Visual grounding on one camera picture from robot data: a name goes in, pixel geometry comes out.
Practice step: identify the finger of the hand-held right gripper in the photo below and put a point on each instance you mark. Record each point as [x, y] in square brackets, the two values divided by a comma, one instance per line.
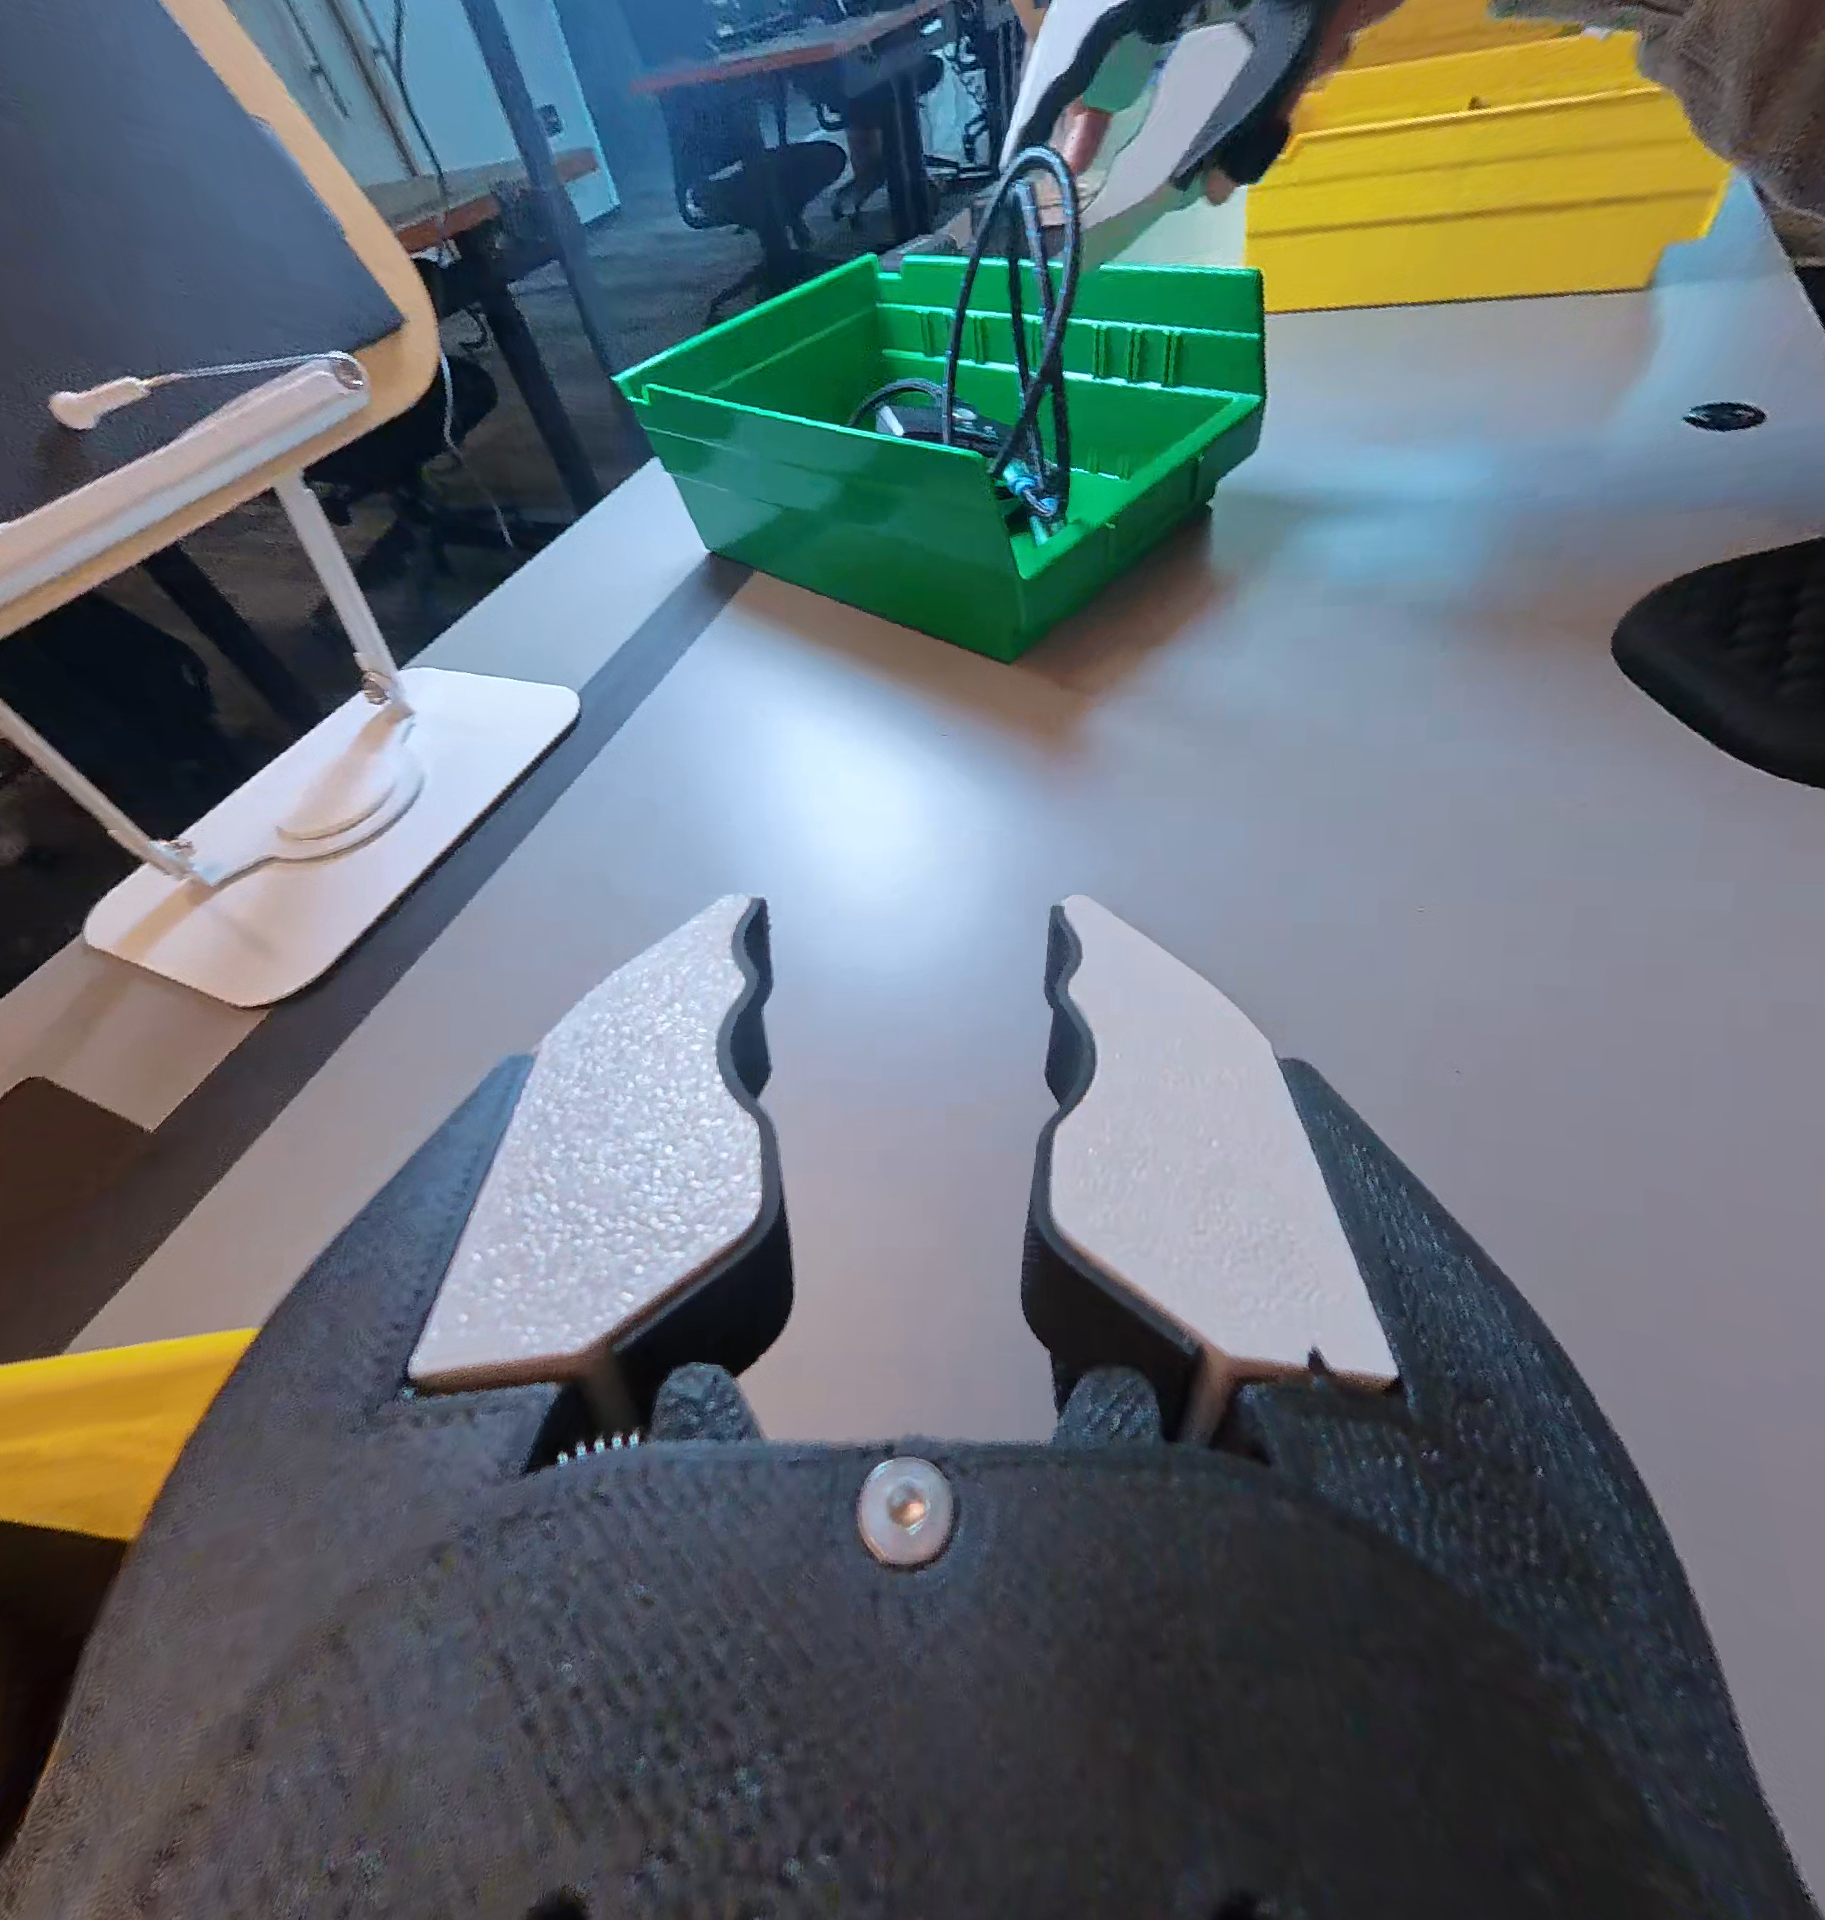
[1078, 60]
[1182, 150]

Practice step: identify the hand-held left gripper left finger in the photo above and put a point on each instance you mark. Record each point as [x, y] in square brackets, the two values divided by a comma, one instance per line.
[613, 1170]

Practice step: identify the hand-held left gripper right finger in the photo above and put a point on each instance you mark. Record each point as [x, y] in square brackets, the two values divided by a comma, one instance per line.
[1198, 1186]

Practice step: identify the green plastic bin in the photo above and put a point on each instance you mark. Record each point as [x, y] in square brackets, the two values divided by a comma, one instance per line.
[853, 510]

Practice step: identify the yellow plastic bin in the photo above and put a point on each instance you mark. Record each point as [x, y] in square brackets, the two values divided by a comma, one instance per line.
[72, 1440]
[1482, 226]

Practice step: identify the person's right forearm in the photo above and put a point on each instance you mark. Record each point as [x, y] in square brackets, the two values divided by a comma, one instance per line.
[1782, 76]

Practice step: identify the wooden office desk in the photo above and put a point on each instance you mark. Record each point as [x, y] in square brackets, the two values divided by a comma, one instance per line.
[447, 211]
[793, 54]

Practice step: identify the black office chair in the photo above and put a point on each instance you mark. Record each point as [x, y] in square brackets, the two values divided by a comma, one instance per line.
[769, 180]

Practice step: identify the black desk grommet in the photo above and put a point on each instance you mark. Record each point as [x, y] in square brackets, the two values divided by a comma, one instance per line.
[1727, 413]

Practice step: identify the black foam pad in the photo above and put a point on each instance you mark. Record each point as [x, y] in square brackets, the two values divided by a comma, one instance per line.
[1767, 661]

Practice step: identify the white tipped pin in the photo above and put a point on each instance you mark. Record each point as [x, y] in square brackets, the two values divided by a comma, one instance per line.
[72, 404]

